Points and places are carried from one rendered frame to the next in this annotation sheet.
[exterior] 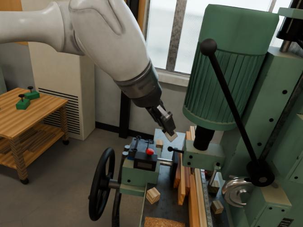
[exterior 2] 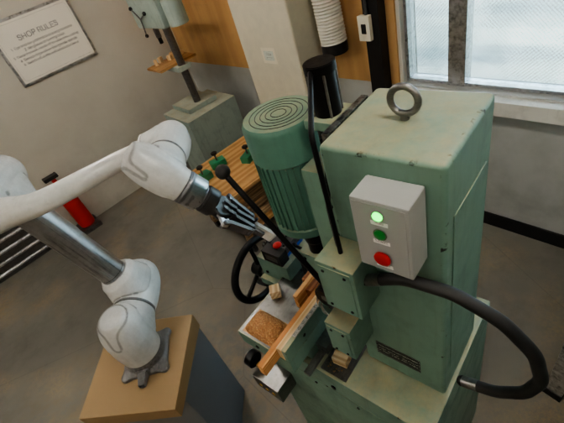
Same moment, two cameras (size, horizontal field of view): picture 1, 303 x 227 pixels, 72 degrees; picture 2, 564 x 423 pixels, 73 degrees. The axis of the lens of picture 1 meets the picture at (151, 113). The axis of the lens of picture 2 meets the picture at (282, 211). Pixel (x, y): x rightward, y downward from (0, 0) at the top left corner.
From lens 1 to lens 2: 0.80 m
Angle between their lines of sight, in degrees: 40
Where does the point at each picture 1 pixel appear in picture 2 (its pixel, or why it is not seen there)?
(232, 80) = (277, 191)
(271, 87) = (316, 200)
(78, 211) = not seen: hidden behind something
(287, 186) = (383, 315)
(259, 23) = (263, 144)
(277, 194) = (345, 319)
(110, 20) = (135, 171)
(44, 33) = not seen: hidden behind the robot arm
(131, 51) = (159, 185)
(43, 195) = not seen: hidden behind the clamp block
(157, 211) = (272, 307)
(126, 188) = (265, 279)
